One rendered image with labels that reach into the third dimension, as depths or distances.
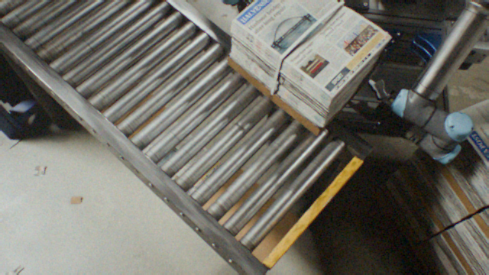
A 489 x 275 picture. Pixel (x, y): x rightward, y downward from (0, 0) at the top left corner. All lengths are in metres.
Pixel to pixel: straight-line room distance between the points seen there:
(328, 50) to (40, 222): 1.53
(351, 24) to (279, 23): 0.21
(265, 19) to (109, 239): 1.27
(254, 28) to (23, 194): 1.45
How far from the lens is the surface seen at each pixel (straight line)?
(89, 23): 1.66
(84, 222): 2.19
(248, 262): 1.26
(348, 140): 1.42
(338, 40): 1.32
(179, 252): 2.08
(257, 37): 1.27
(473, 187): 1.62
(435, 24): 1.88
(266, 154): 1.35
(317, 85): 1.21
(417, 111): 1.37
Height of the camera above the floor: 2.04
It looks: 65 degrees down
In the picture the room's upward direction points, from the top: 7 degrees clockwise
